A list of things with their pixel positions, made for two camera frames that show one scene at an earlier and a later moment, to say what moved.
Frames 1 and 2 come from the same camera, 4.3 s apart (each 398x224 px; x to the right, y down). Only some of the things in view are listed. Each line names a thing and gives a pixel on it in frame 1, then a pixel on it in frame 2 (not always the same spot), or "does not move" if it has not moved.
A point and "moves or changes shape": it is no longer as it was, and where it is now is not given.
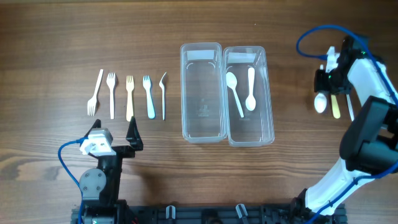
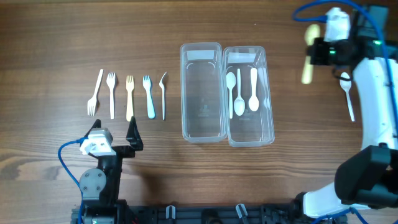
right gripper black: (319, 86) → (315, 50)
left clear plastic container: (203, 93) does not move
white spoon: (231, 81) moves or changes shape
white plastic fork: (111, 82) does not move
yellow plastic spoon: (335, 107) → (311, 32)
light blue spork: (147, 84) does not move
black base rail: (212, 214) does not move
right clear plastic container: (255, 128) does not move
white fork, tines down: (92, 102) does not move
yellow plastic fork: (130, 88) does not move
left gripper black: (135, 142) does not move
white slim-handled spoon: (320, 102) → (239, 104)
